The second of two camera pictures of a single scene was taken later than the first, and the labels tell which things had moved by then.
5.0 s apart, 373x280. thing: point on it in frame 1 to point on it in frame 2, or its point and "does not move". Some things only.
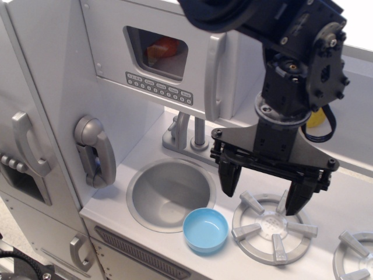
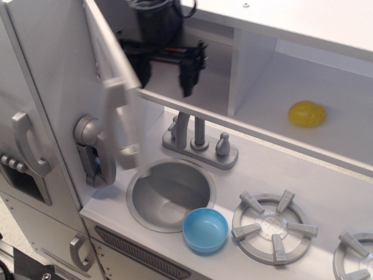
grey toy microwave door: [158, 48] to [122, 91]
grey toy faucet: [197, 147] does not move
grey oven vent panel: [143, 254] does not move
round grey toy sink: [161, 193] does not move
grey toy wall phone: [96, 151] does not move
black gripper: [273, 145] to [140, 54]
